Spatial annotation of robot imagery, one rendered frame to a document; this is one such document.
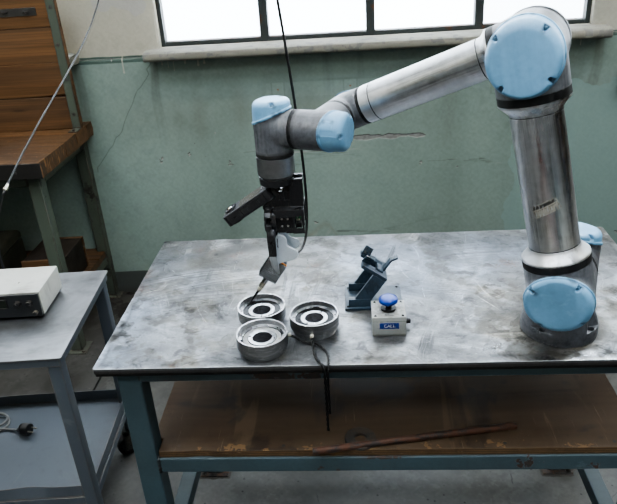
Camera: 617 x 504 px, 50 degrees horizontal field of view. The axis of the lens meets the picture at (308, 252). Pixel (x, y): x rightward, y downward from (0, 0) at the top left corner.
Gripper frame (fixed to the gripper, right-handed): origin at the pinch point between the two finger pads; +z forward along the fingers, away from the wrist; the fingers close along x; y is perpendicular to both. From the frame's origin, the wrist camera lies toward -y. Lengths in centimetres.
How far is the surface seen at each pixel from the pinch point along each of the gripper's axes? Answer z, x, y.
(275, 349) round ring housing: 10.4, -16.6, 0.6
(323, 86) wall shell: -3, 156, 8
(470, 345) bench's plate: 13.2, -13.0, 39.5
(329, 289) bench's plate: 13.1, 11.5, 10.9
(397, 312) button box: 8.7, -7.0, 25.4
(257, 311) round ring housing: 11.5, 0.0, -4.9
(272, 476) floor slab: 93, 33, -12
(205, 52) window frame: -21, 147, -39
